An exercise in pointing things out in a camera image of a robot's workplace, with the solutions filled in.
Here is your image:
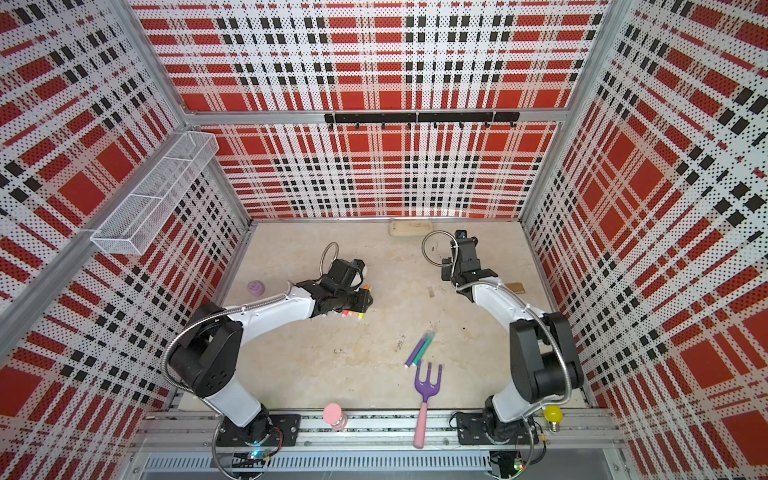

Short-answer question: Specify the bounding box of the white wire mesh shelf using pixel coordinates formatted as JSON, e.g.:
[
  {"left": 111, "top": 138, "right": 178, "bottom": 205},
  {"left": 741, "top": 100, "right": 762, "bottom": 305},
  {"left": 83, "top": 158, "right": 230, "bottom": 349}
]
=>
[{"left": 90, "top": 131, "right": 218, "bottom": 255}]

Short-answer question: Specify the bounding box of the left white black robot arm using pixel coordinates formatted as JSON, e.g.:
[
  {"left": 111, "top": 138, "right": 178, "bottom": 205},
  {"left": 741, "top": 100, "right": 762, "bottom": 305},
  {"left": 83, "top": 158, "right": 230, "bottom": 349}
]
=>
[{"left": 160, "top": 257, "right": 373, "bottom": 444}]

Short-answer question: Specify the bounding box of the purple smiley toy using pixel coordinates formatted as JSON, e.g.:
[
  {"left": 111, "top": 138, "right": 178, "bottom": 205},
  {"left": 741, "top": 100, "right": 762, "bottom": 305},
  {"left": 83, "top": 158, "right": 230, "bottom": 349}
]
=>
[{"left": 247, "top": 280, "right": 266, "bottom": 298}]

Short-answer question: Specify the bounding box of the pink cylindrical cup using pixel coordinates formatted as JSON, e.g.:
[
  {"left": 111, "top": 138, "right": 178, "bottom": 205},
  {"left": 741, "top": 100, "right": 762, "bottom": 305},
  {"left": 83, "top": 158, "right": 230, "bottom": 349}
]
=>
[{"left": 323, "top": 403, "right": 348, "bottom": 432}]

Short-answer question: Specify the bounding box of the yellow light bulb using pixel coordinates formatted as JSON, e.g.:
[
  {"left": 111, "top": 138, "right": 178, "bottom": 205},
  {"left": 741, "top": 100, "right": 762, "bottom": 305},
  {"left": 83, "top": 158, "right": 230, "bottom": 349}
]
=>
[{"left": 543, "top": 405, "right": 564, "bottom": 433}]

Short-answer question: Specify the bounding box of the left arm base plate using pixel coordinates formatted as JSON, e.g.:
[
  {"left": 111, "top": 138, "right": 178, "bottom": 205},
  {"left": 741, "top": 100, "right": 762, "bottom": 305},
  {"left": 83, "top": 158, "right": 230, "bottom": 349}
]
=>
[{"left": 214, "top": 412, "right": 301, "bottom": 447}]

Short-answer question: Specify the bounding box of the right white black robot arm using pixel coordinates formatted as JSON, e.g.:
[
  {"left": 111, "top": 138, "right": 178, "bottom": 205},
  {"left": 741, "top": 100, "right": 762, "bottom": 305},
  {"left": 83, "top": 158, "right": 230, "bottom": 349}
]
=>
[{"left": 421, "top": 230, "right": 585, "bottom": 443}]

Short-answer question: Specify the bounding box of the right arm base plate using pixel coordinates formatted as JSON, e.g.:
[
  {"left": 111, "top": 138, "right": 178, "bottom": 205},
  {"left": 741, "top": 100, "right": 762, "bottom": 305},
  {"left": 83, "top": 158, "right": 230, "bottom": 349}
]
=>
[{"left": 449, "top": 411, "right": 531, "bottom": 446}]

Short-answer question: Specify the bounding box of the purple garden fork pink handle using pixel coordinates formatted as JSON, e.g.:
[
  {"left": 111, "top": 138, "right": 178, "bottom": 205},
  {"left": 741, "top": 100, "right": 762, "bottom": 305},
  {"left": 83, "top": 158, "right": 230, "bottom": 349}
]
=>
[{"left": 413, "top": 361, "right": 443, "bottom": 449}]

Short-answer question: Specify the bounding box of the black hook rail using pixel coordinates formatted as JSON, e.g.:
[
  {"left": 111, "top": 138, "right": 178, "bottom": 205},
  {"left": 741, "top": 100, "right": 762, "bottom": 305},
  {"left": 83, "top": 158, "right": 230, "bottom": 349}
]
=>
[{"left": 324, "top": 111, "right": 521, "bottom": 127}]

